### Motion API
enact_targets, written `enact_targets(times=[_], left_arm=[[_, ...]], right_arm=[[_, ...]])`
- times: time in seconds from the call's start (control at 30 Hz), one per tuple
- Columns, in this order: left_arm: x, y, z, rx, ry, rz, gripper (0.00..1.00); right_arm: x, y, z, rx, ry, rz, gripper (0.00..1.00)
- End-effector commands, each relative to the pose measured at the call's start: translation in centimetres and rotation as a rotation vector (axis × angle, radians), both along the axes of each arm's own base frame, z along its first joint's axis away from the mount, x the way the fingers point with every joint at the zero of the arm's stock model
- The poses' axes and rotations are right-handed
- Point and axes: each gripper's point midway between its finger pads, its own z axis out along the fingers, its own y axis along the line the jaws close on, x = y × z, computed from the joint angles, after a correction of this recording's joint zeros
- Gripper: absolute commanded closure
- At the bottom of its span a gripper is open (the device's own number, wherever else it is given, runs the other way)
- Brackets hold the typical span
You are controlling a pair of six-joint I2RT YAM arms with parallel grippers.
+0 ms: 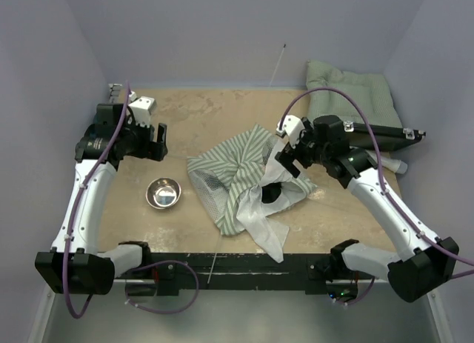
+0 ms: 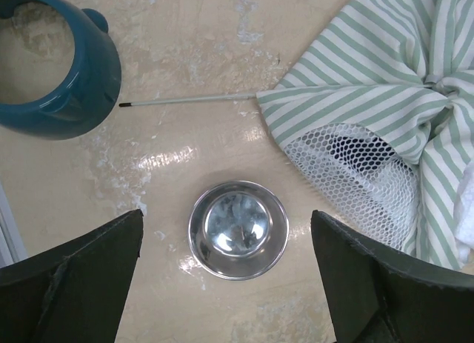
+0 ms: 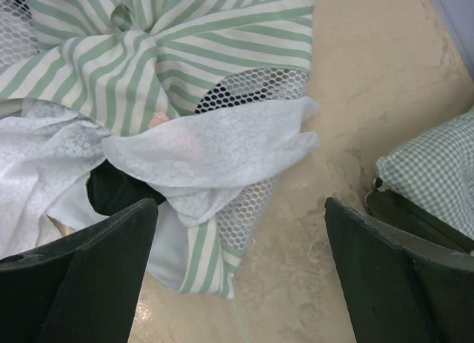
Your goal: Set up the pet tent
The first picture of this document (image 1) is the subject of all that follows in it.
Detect green striped pet tent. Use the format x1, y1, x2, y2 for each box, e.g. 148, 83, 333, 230
187, 124, 317, 263

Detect purple cable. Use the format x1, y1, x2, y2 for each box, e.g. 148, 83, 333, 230
278, 87, 474, 267
61, 80, 133, 319

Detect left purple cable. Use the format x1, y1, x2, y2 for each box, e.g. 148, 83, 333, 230
61, 80, 133, 319

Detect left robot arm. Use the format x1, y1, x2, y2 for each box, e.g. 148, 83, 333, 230
35, 96, 167, 295

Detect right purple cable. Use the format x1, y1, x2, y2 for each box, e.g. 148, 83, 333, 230
278, 87, 474, 267

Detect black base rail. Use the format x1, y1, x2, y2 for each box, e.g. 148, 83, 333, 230
125, 252, 371, 296

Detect white tent pole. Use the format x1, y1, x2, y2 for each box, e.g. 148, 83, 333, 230
268, 43, 287, 87
207, 237, 221, 285

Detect green checked cushion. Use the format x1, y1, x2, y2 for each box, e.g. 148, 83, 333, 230
306, 59, 402, 128

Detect white plastic tube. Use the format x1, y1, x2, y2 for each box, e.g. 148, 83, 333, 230
381, 156, 408, 174

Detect steel pet bowl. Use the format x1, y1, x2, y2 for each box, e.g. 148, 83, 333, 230
145, 177, 181, 210

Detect aluminium frame rail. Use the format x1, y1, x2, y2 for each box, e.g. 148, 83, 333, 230
108, 83, 122, 103

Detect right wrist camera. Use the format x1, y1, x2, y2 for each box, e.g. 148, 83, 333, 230
276, 115, 305, 144

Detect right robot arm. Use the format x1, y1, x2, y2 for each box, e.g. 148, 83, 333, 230
276, 116, 459, 302

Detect black carrying case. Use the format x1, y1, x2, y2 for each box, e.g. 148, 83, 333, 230
344, 121, 426, 152

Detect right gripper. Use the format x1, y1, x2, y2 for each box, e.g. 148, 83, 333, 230
276, 121, 330, 178

